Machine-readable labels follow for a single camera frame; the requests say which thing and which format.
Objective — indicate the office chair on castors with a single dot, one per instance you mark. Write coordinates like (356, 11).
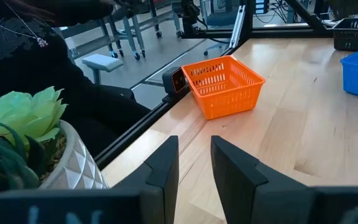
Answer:
(221, 18)

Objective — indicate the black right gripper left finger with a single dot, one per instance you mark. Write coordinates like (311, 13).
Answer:
(154, 199)

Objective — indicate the small black table camera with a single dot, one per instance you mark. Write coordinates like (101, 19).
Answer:
(169, 81)

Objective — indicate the orange plastic slotted basket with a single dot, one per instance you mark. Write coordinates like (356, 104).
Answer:
(225, 102)

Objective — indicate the silver aluminium bar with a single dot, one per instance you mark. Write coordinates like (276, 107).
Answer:
(238, 28)

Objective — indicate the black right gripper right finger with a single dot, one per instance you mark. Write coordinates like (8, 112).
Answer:
(247, 193)

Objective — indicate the black aluminium table frame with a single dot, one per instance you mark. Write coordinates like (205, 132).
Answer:
(129, 137)

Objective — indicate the white padded armrest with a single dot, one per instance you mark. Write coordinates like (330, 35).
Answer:
(102, 62)

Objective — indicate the black plastic slotted basket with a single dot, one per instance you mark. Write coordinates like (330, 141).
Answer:
(350, 40)

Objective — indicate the black device with lit panels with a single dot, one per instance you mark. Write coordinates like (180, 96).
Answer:
(260, 6)

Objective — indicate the white faceted plant pot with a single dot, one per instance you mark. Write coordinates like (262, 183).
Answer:
(76, 165)

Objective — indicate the grey metal rolling cart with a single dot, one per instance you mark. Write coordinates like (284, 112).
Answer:
(127, 31)

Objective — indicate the person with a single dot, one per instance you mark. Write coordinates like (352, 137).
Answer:
(20, 68)

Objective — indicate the dark green artificial plant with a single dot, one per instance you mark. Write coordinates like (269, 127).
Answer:
(2, 168)

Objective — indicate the light green artificial succulent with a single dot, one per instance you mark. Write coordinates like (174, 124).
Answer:
(26, 112)

